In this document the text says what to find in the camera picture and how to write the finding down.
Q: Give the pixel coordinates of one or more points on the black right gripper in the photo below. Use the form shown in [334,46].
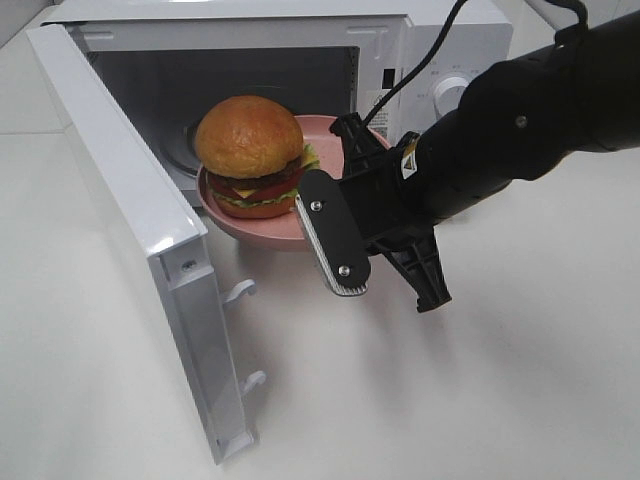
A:
[370,185]

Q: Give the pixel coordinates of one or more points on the pink round plate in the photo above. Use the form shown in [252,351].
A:
[281,233]

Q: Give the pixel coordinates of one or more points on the burger with sesame-free bun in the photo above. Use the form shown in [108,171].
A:
[253,154]

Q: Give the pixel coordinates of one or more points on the white microwave door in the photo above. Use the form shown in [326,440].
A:
[158,238]

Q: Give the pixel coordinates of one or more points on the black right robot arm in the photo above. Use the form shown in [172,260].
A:
[516,121]

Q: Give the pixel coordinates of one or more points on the glass microwave turntable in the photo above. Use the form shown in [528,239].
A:
[179,150]

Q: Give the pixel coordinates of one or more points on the upper white microwave knob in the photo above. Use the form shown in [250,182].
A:
[447,94]

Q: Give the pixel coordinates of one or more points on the white microwave oven body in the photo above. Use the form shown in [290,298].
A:
[168,62]

